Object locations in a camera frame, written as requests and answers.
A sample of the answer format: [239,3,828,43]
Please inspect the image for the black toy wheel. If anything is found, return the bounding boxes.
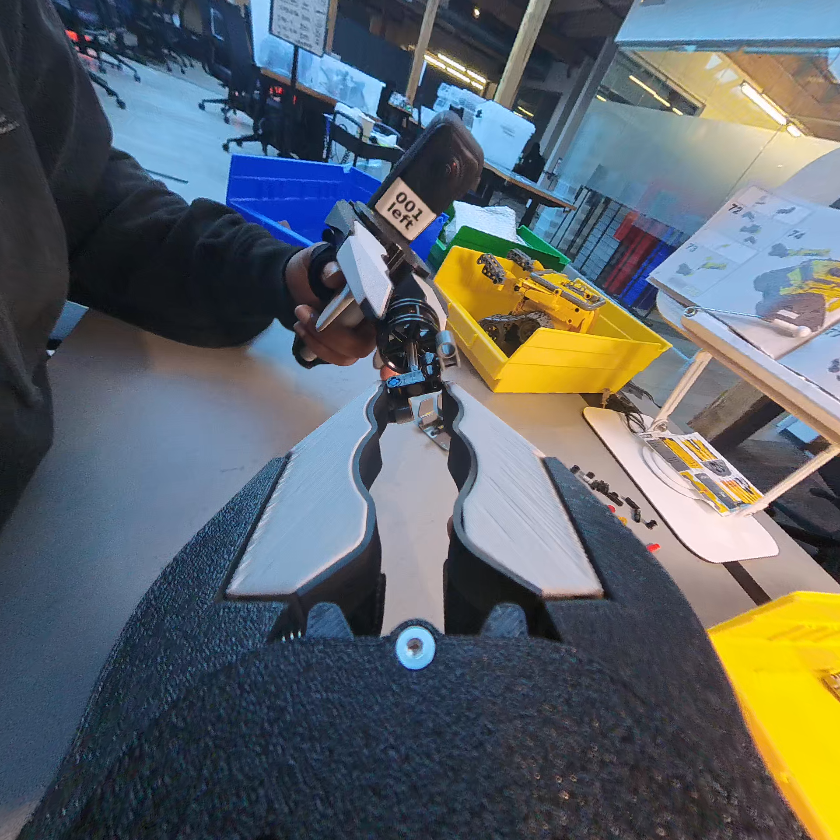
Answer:
[377,298,442,375]

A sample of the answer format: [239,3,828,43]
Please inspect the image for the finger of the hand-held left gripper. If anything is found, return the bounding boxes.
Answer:
[336,234,395,321]
[412,272,450,332]

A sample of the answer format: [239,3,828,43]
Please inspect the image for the black utility cart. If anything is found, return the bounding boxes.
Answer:
[325,105,404,165]

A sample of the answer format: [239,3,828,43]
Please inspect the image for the blue plastic bin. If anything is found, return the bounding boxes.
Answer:
[226,154,450,263]

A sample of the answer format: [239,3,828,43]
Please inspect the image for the person's left hand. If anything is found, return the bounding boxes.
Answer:
[285,246,382,368]

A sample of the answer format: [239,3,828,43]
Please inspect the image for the green plastic bin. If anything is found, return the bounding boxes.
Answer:
[430,223,571,273]

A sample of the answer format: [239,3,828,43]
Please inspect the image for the small black grey brick assembly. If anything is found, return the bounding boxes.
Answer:
[381,331,460,424]

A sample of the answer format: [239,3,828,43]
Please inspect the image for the person's black printed hoodie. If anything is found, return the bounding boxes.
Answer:
[0,0,114,526]

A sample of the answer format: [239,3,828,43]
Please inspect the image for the black cable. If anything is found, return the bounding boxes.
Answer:
[600,387,657,434]

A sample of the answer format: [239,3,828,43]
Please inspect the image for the red and blue stacked bins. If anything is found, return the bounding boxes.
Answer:
[604,210,683,309]

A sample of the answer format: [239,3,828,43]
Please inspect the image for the pile of small toy bricks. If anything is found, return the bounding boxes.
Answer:
[570,465,660,552]

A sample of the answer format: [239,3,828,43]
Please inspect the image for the background wooden desk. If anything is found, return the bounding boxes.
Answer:
[482,161,578,227]

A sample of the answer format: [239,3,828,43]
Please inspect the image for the open instruction booklet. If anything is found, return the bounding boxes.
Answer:
[648,185,840,395]

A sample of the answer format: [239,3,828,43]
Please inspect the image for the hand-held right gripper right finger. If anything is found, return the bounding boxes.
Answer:
[443,382,605,634]

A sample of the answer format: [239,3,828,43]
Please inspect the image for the black office chair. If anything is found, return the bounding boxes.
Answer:
[199,0,271,156]

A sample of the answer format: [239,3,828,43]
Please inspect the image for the clear plastic storage tub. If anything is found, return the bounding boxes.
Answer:
[298,49,387,109]

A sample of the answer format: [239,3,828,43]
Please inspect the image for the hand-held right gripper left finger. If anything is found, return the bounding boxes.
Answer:
[226,382,388,636]

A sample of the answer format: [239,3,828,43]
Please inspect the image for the bubble wrap sheet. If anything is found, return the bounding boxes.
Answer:
[453,202,522,244]

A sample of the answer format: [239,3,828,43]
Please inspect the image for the yellow toy robot model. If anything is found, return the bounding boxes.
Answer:
[478,249,606,355]

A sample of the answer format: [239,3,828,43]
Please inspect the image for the whiteboard sign on stand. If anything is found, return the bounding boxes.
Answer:
[269,0,330,56]

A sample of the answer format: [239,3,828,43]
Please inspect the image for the yellow plastic bin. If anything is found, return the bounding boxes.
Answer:
[433,246,672,395]
[707,591,840,840]

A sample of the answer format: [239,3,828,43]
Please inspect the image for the person's left forearm black sleeve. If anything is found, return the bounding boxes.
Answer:
[66,147,304,349]

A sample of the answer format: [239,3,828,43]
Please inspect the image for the grey panel brick assembly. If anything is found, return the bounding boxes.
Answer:
[416,394,455,452]

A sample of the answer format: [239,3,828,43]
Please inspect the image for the white storage box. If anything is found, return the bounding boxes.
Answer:
[469,100,536,170]

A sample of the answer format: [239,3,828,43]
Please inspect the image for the white book stand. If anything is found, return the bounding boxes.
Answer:
[584,289,840,564]

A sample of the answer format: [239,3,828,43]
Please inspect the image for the yellow sticker sheet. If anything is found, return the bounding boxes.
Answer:
[640,430,763,516]

